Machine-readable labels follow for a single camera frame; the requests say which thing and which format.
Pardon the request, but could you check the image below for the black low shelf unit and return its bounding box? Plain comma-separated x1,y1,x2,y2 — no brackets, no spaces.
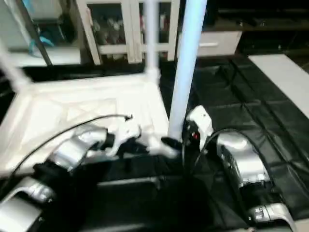
205,0,309,57

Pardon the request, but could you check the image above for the white glass door cabinet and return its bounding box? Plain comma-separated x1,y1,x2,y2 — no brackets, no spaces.
76,0,180,66

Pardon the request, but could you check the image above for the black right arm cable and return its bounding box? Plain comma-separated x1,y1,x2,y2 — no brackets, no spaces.
183,128,253,195

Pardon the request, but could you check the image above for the white plastic table leg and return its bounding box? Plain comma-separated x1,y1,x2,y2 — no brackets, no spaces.
0,41,33,93
167,0,208,142
144,0,161,84

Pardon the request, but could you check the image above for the black work mat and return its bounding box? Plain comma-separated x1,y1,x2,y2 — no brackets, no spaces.
0,56,309,232

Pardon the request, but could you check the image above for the white plastic table top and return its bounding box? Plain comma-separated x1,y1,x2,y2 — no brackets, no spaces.
0,72,179,177

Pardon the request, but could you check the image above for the white drawer unit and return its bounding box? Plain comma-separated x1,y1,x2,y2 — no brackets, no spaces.
178,31,243,58

